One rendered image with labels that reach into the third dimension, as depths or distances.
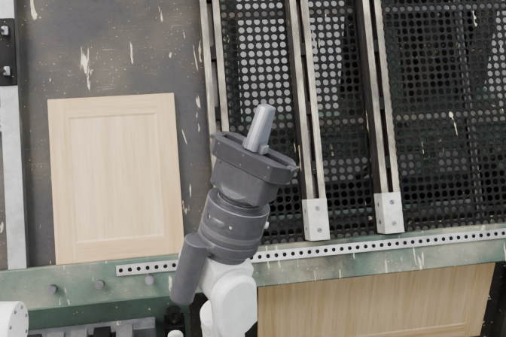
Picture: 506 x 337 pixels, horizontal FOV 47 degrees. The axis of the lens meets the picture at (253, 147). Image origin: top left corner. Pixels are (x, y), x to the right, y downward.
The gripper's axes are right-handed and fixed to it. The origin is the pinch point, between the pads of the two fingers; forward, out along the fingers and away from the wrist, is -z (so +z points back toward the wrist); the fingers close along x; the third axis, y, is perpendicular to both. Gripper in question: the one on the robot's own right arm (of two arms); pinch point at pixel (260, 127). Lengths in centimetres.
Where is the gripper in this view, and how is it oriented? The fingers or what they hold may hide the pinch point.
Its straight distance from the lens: 75.9
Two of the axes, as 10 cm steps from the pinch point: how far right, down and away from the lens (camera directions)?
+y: 5.1, -1.6, 8.5
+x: -8.2, -3.9, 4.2
